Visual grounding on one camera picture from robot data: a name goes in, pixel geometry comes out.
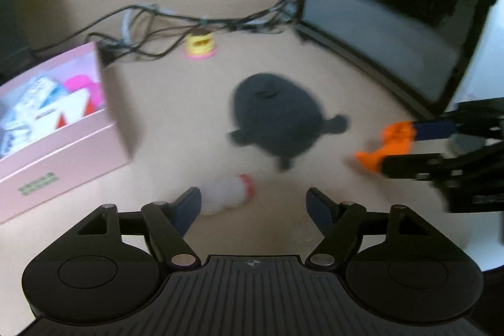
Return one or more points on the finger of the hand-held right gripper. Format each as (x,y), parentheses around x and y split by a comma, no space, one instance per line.
(409,164)
(433,129)

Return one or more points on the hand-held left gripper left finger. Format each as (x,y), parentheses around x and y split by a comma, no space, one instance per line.
(189,208)

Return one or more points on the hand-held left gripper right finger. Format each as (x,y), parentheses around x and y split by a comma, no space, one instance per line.
(319,210)

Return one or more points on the orange toy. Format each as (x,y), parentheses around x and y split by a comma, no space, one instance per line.
(390,147)

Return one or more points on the small bottle with red cap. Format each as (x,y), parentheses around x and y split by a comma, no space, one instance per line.
(224,194)

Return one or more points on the black plush toy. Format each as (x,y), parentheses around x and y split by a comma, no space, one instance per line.
(275,115)

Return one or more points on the pink cardboard box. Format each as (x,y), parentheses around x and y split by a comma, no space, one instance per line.
(59,159)

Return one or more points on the red and white card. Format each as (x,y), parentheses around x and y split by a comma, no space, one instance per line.
(59,115)

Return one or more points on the yellow and pink toy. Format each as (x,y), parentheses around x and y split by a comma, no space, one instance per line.
(201,44)

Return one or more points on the white battery charger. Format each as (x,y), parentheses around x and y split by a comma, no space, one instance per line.
(17,123)

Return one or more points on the blue and white tissue packet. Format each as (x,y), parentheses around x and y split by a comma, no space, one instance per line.
(39,88)

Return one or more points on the bright pink toy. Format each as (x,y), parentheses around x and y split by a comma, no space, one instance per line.
(84,90)

